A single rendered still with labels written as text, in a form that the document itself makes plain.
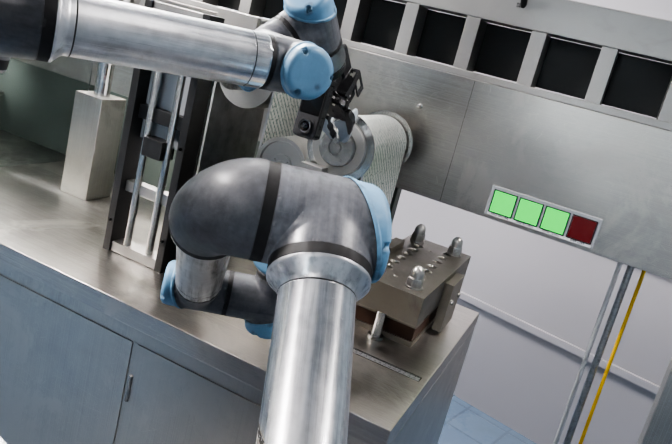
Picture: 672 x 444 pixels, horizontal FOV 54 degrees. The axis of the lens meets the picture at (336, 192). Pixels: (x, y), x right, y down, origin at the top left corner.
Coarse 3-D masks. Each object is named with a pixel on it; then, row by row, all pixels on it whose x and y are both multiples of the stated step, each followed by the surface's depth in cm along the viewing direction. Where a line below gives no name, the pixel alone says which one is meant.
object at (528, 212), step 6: (522, 204) 151; (528, 204) 151; (534, 204) 150; (522, 210) 151; (528, 210) 151; (534, 210) 150; (540, 210) 150; (516, 216) 152; (522, 216) 152; (528, 216) 151; (534, 216) 151; (528, 222) 151; (534, 222) 151
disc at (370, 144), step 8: (360, 120) 131; (336, 128) 133; (360, 128) 131; (368, 128) 130; (368, 136) 131; (368, 144) 131; (312, 152) 136; (368, 152) 131; (312, 160) 136; (368, 160) 131; (360, 168) 132; (368, 168) 132; (352, 176) 133; (360, 176) 132
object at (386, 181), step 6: (396, 168) 151; (378, 174) 141; (384, 174) 145; (390, 174) 148; (396, 174) 153; (360, 180) 133; (366, 180) 135; (372, 180) 138; (378, 180) 142; (384, 180) 146; (390, 180) 150; (396, 180) 154; (378, 186) 143; (384, 186) 147; (390, 186) 151; (384, 192) 149; (390, 192) 153; (390, 198) 154; (390, 204) 156
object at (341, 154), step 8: (328, 136) 132; (352, 136) 131; (320, 144) 133; (328, 144) 132; (336, 144) 132; (344, 144) 131; (352, 144) 130; (320, 152) 133; (328, 152) 132; (336, 152) 132; (344, 152) 131; (352, 152) 130; (328, 160) 133; (336, 160) 132; (344, 160) 131
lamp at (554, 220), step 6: (546, 210) 149; (552, 210) 149; (558, 210) 148; (546, 216) 149; (552, 216) 149; (558, 216) 148; (564, 216) 148; (546, 222) 150; (552, 222) 149; (558, 222) 149; (564, 222) 148; (546, 228) 150; (552, 228) 149; (558, 228) 149; (564, 228) 148
